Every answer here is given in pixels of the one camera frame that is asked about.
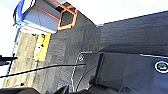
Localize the white board with black edge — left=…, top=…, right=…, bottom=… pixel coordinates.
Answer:
left=20, top=5, right=64, bottom=35

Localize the thin black cable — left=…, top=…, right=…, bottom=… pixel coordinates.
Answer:
left=0, top=63, right=87, bottom=80

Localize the orange folding stand frame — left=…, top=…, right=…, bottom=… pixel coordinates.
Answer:
left=34, top=0, right=80, bottom=32

